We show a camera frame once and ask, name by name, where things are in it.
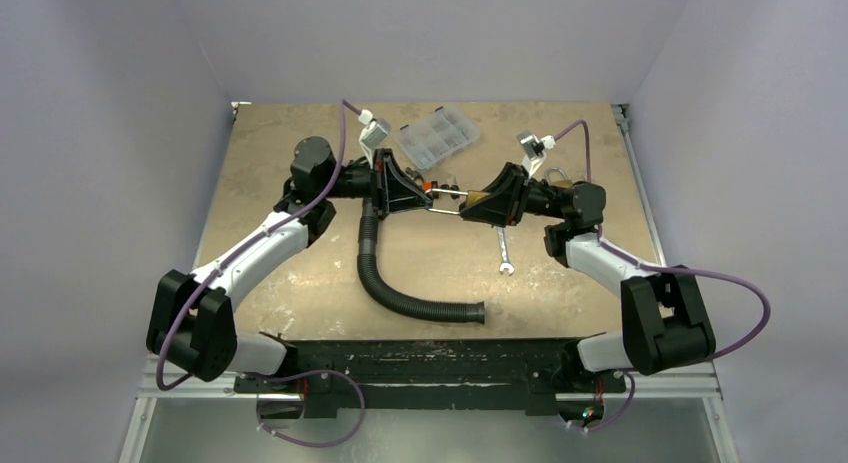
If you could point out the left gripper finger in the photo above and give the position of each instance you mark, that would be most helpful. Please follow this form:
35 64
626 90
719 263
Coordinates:
392 182
402 203

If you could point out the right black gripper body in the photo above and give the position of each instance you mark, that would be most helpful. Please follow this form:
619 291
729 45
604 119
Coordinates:
519 195

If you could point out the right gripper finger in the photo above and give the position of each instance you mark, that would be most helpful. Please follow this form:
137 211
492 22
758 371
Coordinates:
509 187
497 209

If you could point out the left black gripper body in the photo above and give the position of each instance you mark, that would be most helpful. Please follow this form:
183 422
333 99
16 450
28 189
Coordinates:
353 183

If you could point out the brass padlock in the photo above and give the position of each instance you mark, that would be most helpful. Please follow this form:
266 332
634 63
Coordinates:
464 198
557 177

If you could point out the black keys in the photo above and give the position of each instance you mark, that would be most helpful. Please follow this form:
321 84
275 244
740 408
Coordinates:
450 184

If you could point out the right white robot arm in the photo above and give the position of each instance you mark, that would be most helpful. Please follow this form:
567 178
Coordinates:
664 321

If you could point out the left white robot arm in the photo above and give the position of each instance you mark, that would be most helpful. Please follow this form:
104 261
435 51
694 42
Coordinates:
192 323

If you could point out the clear plastic organizer box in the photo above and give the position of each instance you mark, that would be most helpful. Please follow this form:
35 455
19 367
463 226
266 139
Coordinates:
437 137

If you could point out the silver wrench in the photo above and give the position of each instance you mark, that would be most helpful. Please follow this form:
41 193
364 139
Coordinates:
506 267

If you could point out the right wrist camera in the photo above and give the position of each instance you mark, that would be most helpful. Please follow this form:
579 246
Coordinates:
535 150

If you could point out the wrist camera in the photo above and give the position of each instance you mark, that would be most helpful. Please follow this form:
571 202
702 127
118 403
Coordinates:
375 130
535 150

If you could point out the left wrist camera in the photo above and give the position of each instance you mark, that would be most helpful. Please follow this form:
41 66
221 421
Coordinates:
375 130

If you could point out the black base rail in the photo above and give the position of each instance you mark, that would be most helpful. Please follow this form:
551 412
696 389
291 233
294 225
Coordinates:
538 376

